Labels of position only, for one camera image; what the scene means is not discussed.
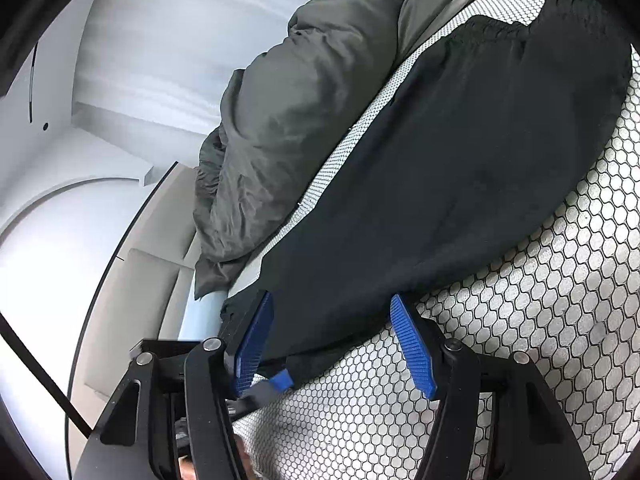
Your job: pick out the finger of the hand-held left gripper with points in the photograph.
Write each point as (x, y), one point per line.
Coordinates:
(280, 381)

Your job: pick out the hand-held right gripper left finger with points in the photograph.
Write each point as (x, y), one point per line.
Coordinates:
(255, 345)

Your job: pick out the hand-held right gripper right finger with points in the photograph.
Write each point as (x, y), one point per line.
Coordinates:
(412, 347)

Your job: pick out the black pants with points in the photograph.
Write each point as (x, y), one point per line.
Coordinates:
(425, 160)

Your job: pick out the light blue pillow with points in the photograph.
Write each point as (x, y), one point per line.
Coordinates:
(202, 320)

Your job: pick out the beige padded headboard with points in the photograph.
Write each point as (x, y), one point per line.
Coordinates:
(145, 285)

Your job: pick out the honeycomb pattern bed sheet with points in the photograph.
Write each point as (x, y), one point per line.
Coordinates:
(575, 310)

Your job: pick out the grey duvet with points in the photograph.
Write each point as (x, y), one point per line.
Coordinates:
(300, 110)

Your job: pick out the white curtain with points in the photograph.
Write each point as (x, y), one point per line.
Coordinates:
(175, 60)

